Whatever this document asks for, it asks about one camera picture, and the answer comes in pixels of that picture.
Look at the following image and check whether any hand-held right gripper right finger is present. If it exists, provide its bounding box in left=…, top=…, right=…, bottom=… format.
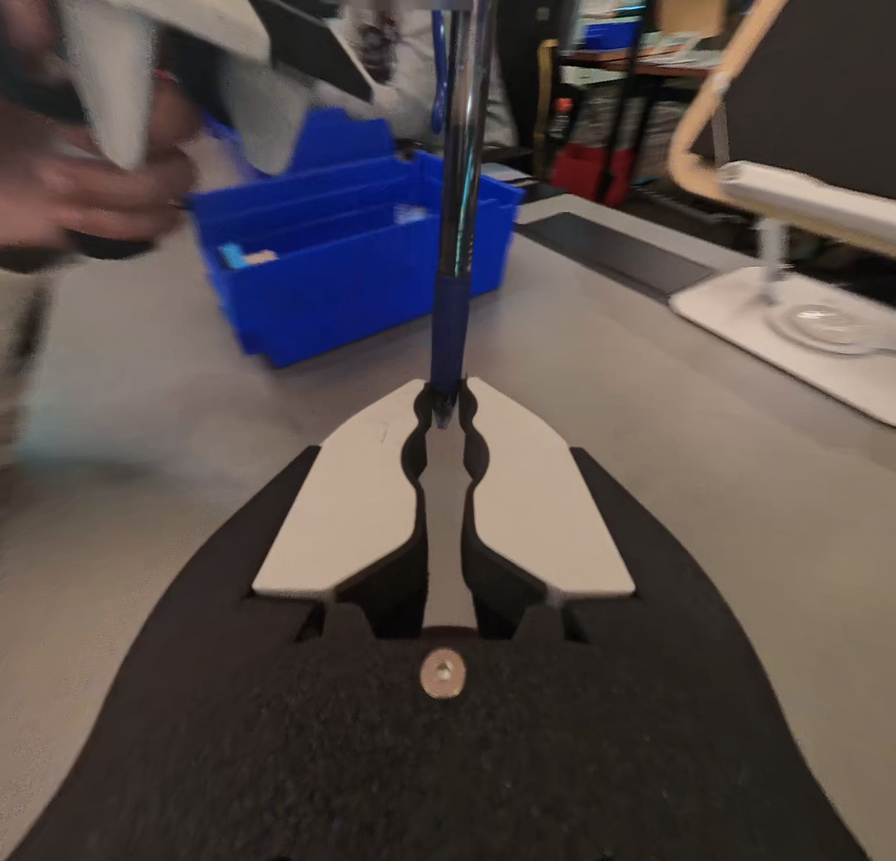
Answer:
left=461, top=376, right=638, bottom=604

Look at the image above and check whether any blue pen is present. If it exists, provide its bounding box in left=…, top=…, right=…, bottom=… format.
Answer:
left=428, top=0, right=496, bottom=432

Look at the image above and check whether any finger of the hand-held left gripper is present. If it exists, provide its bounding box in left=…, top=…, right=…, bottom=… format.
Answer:
left=223, top=59, right=314, bottom=177
left=49, top=0, right=377, bottom=103

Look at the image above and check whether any blue storage bin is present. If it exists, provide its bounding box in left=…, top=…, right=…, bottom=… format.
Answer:
left=188, top=106, right=527, bottom=370

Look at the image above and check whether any wood-framed black panel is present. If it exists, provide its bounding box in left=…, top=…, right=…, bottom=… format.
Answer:
left=667, top=0, right=896, bottom=260

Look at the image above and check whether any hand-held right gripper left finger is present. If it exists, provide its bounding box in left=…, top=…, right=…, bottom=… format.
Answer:
left=251, top=378, right=429, bottom=603

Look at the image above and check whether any red bag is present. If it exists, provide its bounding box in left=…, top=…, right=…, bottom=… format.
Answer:
left=552, top=141, right=636, bottom=208

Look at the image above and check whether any grey desk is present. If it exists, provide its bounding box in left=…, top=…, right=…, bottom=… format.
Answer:
left=0, top=154, right=896, bottom=855

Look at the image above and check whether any person's left hand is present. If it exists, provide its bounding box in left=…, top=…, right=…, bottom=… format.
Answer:
left=0, top=0, right=202, bottom=261

